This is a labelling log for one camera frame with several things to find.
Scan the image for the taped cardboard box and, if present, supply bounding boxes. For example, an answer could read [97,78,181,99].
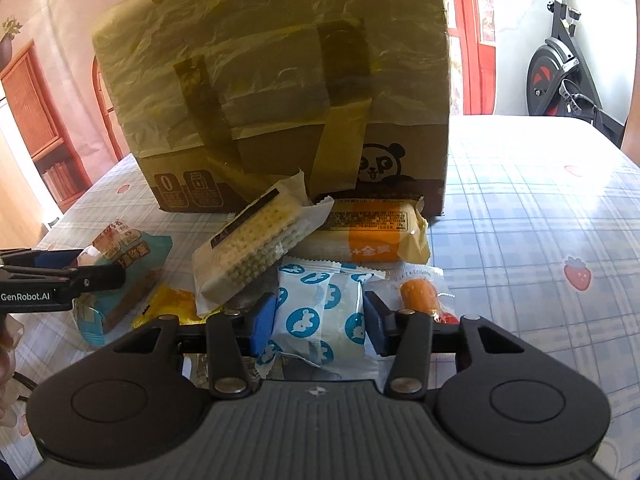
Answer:
[91,0,453,218]

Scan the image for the white puffed cracker packet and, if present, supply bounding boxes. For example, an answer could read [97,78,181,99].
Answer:
[192,167,335,316]

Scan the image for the black exercise bike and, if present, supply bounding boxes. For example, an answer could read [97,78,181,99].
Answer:
[517,0,640,148]

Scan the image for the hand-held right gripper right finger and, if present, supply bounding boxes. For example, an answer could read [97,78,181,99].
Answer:
[364,290,523,402]

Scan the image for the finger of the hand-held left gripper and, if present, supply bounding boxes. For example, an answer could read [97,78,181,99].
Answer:
[0,264,127,295]
[0,249,86,273]

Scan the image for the clear packet with orange sausage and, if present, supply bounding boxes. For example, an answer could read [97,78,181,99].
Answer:
[385,266,458,326]

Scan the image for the teal snack packet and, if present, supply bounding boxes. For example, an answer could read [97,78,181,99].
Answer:
[72,217,173,348]

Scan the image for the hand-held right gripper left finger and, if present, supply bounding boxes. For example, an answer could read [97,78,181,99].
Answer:
[112,292,277,400]

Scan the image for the yellow snack packet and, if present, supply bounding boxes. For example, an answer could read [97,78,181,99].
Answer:
[131,284,211,329]

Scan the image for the checked tablecloth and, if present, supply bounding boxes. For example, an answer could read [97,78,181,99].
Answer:
[0,115,640,476]

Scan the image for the orange and white bread packet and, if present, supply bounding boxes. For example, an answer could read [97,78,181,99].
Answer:
[295,197,431,267]

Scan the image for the white packet with blue dots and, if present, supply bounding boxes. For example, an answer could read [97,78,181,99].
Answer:
[255,256,387,378]

